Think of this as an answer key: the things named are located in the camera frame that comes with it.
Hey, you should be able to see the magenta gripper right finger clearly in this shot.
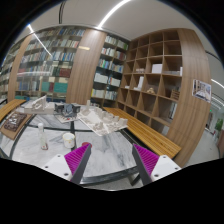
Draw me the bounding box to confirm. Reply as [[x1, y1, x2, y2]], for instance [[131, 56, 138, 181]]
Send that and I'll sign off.
[[132, 144, 159, 185]]

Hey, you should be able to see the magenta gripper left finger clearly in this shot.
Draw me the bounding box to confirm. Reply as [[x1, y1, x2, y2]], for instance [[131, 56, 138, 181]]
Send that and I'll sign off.
[[64, 146, 91, 184]]

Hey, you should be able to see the clear plastic water bottle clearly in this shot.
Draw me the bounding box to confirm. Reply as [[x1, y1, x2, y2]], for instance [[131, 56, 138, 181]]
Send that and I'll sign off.
[[38, 123, 48, 150]]

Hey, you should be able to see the small red object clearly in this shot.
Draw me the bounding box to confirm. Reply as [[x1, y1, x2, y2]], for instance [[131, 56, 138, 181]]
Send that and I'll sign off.
[[82, 142, 92, 148]]

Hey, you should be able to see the white paper cup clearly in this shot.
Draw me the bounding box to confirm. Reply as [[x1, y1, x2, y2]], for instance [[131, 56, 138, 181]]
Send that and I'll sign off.
[[63, 133, 75, 148]]

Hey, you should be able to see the wooden bench right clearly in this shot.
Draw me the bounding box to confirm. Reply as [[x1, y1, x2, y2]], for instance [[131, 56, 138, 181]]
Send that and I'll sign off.
[[104, 107, 181, 158]]

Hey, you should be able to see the wooden bench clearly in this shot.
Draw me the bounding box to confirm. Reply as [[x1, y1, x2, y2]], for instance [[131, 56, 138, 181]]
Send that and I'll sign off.
[[0, 99, 25, 122], [104, 107, 181, 158]]

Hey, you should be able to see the white architectural model board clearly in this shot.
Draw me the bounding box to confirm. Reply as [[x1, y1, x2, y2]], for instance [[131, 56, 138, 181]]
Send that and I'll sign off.
[[78, 107, 128, 136]]

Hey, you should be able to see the dark grey building model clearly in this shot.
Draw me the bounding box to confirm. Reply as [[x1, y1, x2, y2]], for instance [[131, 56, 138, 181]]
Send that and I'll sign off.
[[55, 103, 80, 117]]

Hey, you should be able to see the white building model left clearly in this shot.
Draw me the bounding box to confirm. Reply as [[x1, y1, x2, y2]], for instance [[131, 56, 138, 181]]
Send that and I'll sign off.
[[24, 96, 55, 114]]

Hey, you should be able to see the brown relief model board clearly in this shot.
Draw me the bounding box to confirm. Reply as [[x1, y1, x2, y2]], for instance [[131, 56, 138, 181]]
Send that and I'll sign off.
[[0, 112, 31, 140]]

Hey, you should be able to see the wooden cubby shelf unit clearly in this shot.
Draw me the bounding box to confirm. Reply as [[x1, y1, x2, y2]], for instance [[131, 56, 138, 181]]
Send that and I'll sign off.
[[116, 28, 210, 166]]

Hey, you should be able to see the green potted plant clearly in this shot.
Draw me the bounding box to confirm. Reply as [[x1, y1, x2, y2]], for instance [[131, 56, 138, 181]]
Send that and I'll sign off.
[[215, 119, 223, 131]]

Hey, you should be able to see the wooden bench left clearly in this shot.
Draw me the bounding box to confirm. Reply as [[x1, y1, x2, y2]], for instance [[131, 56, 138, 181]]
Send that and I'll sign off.
[[0, 99, 25, 122]]

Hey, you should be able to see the open bookshelf middle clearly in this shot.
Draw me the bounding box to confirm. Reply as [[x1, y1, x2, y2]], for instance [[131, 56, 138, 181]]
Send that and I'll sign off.
[[91, 34, 129, 107]]

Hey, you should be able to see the white box on shelf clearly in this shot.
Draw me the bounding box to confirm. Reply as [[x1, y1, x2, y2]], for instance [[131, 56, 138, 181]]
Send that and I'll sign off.
[[152, 64, 162, 74]]

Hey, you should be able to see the glass-front bookcase left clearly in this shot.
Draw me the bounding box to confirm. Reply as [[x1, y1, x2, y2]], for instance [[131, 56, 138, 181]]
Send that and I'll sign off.
[[0, 25, 88, 103]]

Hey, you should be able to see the wall poster picture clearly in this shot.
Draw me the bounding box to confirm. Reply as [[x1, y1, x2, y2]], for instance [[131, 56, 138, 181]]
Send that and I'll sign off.
[[192, 79, 211, 103]]

